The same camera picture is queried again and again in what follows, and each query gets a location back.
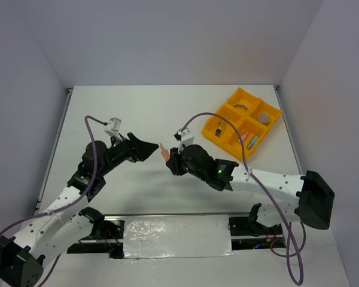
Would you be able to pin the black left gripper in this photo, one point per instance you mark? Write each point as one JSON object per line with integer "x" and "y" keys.
{"x": 141, "y": 150}

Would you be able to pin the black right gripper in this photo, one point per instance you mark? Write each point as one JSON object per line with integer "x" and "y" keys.
{"x": 174, "y": 162}

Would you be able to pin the pink highlighter pen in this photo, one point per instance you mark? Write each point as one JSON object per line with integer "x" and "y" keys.
{"x": 244, "y": 136}

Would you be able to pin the blue highlighter pen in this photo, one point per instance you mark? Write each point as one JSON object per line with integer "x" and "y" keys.
{"x": 252, "y": 142}

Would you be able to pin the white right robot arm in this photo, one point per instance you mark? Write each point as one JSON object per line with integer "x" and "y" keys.
{"x": 293, "y": 198}

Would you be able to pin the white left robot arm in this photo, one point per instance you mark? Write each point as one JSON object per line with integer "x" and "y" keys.
{"x": 24, "y": 255}

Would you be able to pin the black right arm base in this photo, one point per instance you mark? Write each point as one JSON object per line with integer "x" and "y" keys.
{"x": 247, "y": 234}

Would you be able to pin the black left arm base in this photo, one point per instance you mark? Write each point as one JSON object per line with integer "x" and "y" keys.
{"x": 105, "y": 237}

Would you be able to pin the silver foil sheet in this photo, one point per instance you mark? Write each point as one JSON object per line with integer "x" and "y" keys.
{"x": 191, "y": 236}

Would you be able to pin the yellow compartment bin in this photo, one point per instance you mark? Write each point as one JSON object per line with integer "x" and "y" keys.
{"x": 239, "y": 121}

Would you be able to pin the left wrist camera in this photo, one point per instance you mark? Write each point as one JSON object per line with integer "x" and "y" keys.
{"x": 112, "y": 128}

